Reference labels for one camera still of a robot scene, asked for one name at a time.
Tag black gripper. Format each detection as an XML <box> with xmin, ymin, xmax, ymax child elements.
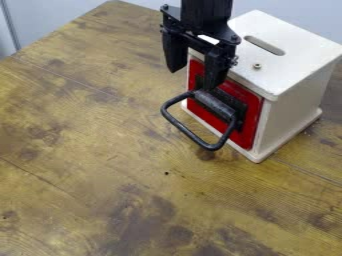
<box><xmin>160</xmin><ymin>0</ymin><xmax>241</xmax><ymax>90</ymax></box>

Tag black metal drawer handle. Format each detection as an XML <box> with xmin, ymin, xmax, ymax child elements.
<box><xmin>159</xmin><ymin>74</ymin><xmax>249</xmax><ymax>152</ymax></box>

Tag red wooden drawer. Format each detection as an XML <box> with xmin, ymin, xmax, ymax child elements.
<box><xmin>187</xmin><ymin>57</ymin><xmax>263</xmax><ymax>150</ymax></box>

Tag white wooden box cabinet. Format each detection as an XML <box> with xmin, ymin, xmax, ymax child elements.
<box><xmin>182</xmin><ymin>9</ymin><xmax>342</xmax><ymax>164</ymax></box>

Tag grey vertical pole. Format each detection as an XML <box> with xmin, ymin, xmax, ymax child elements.
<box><xmin>0</xmin><ymin>0</ymin><xmax>21</xmax><ymax>51</ymax></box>

